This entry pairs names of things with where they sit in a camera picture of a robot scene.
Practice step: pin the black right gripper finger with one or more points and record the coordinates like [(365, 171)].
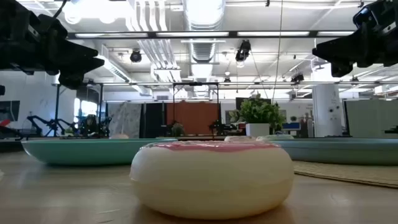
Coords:
[(341, 69), (340, 51)]

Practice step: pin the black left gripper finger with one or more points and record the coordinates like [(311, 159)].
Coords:
[(74, 51), (77, 71)]

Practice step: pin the large pink frosted donut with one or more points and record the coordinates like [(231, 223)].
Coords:
[(211, 183)]

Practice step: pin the black background robot arm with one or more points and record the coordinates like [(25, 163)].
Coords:
[(221, 126), (51, 124)]

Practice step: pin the white round column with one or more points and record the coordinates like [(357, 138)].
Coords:
[(326, 109)]

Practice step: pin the black ceiling spotlight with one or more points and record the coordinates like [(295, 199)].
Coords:
[(135, 56), (242, 51), (297, 78)]

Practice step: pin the grey cabinet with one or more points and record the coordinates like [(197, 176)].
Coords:
[(370, 118)]

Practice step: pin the grey marbled curtain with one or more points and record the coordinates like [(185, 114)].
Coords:
[(124, 119)]

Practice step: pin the teal plate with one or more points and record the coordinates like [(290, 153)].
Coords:
[(81, 152)]

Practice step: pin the blue-grey plate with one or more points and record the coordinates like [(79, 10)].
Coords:
[(342, 152)]

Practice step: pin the black curtain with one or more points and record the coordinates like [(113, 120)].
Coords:
[(153, 119)]

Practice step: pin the green plant in white pot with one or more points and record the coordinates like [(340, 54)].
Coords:
[(259, 113)]

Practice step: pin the round woven placemat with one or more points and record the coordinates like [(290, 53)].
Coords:
[(357, 175)]

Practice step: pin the small background potted plant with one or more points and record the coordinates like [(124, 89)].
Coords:
[(177, 129)]

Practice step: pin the large white purple-striped donut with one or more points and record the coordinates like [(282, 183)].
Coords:
[(239, 138)]

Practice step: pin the orange partition panel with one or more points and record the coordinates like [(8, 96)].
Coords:
[(192, 116)]

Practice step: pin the dark wall monitor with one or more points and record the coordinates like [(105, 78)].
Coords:
[(10, 110)]

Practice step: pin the black aluminium rig frame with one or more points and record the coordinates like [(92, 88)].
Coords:
[(152, 34)]

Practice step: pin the black background workstation frame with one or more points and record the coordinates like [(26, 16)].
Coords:
[(173, 109)]

